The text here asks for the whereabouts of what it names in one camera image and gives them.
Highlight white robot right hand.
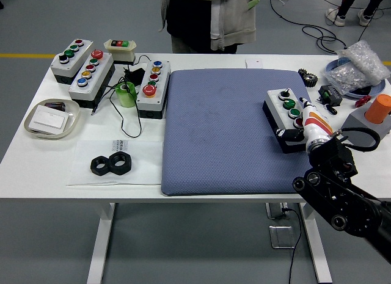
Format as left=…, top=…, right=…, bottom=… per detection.
left=276, top=96, right=334, bottom=145

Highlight black module green terminals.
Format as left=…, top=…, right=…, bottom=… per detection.
left=317, top=84, right=344, bottom=107

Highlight grey block base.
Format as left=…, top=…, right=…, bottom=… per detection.
left=340, top=107, right=391, bottom=149

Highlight black metal gear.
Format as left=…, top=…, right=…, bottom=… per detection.
left=297, top=67, right=319, bottom=89

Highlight small red clip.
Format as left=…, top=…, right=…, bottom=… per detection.
left=354, top=95, right=372, bottom=108

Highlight bag of clear parts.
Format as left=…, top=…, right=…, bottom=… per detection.
left=320, top=64, right=375, bottom=96

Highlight blue plate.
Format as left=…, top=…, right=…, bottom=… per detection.
left=323, top=58, right=387, bottom=100

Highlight orange cylinder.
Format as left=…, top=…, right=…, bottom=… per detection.
left=364, top=93, right=391, bottom=125

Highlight bubble wrap bag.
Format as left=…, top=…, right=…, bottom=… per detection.
left=337, top=39, right=391, bottom=85

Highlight small white box red mark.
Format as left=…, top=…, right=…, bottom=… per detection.
left=244, top=58, right=265, bottom=69

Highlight blue-grey fabric mat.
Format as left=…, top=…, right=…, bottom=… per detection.
left=160, top=68, right=319, bottom=197

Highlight grey box under table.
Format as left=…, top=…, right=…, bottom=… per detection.
left=265, top=202, right=290, bottom=220

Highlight background person's legs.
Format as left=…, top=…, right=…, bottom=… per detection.
left=324, top=0, right=389, bottom=27

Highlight metal floor outlet box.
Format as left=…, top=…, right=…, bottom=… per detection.
left=268, top=224, right=297, bottom=250

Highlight white table leg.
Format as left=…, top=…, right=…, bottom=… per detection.
left=299, top=202, right=334, bottom=283
left=86, top=202, right=117, bottom=284

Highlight clear printed plastic bag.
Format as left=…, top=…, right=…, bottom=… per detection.
left=66, top=139, right=164, bottom=187

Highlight black power adapter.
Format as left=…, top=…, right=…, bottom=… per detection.
left=122, top=67, right=147, bottom=86

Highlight green tape roll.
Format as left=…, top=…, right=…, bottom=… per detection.
left=115, top=81, right=137, bottom=109

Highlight black hex nut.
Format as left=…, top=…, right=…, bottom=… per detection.
left=108, top=151, right=133, bottom=175
left=89, top=155, right=114, bottom=177

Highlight white shallow tray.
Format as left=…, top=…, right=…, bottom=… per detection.
left=23, top=98, right=81, bottom=141

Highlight dark cylindrical battery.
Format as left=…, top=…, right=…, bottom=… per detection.
left=44, top=101, right=67, bottom=112

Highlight white card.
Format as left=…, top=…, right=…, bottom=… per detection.
left=31, top=107, right=70, bottom=129

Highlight black floor cables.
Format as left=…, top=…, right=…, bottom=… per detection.
left=268, top=0, right=391, bottom=51

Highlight black cable under table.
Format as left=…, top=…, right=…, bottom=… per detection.
left=282, top=207, right=304, bottom=284

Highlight five-button box without cord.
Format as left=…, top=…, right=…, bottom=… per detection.
left=135, top=59, right=172, bottom=120

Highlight black adapter cord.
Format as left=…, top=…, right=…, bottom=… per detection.
left=90, top=54, right=151, bottom=139

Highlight cream three-button switch box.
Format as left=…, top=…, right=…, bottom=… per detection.
left=103, top=38, right=137, bottom=65

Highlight five-button box with side cord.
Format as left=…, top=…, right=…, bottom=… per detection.
left=67, top=49, right=116, bottom=109

